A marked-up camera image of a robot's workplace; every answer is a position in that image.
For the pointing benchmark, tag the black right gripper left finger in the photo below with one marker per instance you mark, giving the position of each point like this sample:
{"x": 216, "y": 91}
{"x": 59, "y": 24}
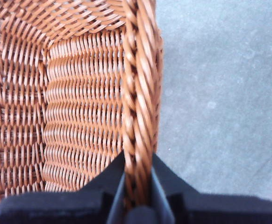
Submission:
{"x": 56, "y": 207}

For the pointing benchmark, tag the brown woven wicker basket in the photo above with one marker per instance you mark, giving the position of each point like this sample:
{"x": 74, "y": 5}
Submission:
{"x": 80, "y": 93}

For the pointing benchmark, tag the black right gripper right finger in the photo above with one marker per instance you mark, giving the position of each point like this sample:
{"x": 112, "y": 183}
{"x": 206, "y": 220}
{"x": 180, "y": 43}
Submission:
{"x": 220, "y": 210}

